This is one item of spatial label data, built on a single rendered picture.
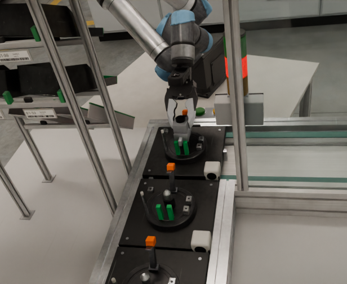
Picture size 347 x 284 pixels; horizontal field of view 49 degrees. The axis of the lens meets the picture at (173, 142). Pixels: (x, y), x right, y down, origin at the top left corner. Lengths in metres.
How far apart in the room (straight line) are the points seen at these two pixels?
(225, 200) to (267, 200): 0.12
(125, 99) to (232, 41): 1.01
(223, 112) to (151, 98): 0.81
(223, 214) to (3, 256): 0.68
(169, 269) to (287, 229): 0.38
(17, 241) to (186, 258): 0.59
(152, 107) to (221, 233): 0.81
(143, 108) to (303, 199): 0.84
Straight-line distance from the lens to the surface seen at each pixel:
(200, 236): 0.99
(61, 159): 1.56
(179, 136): 1.18
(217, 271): 0.97
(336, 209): 1.18
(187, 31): 1.22
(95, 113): 1.15
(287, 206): 1.16
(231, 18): 0.83
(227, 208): 1.08
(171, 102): 1.19
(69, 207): 1.35
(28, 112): 1.04
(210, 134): 1.29
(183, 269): 0.96
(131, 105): 1.73
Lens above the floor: 1.78
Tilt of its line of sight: 39 degrees down
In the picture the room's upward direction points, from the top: 12 degrees counter-clockwise
